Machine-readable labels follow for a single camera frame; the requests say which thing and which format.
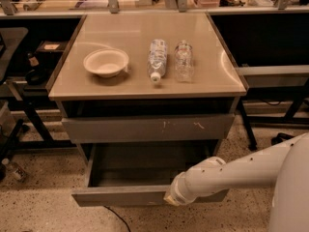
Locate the white paper bowl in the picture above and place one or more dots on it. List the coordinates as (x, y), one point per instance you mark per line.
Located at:
(106, 63)

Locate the clear capped water bottle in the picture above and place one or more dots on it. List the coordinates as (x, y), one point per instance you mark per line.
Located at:
(157, 60)

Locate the grey drawer cabinet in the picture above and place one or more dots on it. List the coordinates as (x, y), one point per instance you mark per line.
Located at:
(215, 87)

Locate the grey drawer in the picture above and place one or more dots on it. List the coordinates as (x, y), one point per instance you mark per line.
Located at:
(148, 128)
(137, 173)

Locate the grey top drawer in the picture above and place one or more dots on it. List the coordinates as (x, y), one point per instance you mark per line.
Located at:
(148, 128)

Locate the black desk leg frame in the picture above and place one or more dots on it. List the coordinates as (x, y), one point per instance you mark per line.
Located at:
(252, 140)

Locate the yellow foam padded gripper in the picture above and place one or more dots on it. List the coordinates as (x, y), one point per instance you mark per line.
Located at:
(174, 189)

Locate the clear empty plastic bottle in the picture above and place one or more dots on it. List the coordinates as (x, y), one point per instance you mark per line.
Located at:
(184, 62)

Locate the black office chair base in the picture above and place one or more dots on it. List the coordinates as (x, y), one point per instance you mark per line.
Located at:
(280, 137)

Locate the small bottle on floor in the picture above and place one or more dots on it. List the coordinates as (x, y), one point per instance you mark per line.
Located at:
(15, 169)

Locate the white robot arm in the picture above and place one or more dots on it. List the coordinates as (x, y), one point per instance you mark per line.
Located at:
(285, 166)

